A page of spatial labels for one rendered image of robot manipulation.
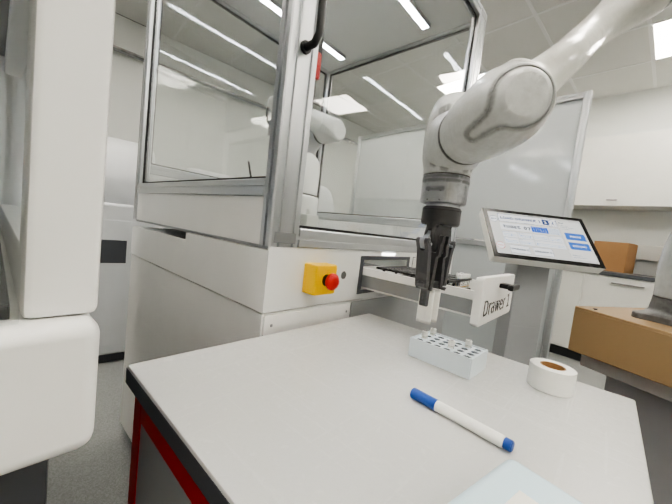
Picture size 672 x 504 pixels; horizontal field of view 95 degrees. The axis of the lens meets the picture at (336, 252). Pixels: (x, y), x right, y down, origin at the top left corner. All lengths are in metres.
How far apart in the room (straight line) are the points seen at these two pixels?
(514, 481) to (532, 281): 1.53
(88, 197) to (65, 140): 0.04
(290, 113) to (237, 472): 0.62
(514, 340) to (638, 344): 0.96
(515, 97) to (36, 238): 0.49
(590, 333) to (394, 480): 0.72
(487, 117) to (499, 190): 2.22
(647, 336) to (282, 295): 0.79
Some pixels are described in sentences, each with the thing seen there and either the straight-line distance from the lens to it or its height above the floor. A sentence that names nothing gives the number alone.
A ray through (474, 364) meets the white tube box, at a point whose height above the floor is 0.79.
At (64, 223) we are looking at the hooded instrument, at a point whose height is 0.98.
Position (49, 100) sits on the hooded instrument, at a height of 1.06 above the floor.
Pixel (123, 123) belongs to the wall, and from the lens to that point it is 3.96.
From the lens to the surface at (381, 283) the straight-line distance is 0.88.
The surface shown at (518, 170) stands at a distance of 2.67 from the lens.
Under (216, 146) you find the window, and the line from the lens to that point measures 0.95.
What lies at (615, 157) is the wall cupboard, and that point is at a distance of 4.25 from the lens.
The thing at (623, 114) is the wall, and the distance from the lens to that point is 4.76.
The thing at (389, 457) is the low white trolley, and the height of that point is 0.76.
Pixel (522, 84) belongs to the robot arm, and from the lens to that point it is 0.48.
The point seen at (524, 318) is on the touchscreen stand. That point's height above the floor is 0.66.
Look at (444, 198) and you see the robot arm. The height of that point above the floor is 1.08.
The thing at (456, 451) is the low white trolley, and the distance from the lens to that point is 0.44.
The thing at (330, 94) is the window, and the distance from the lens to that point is 0.83.
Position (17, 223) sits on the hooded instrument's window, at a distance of 0.30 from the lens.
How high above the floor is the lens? 1.00
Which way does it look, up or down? 4 degrees down
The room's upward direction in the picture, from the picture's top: 7 degrees clockwise
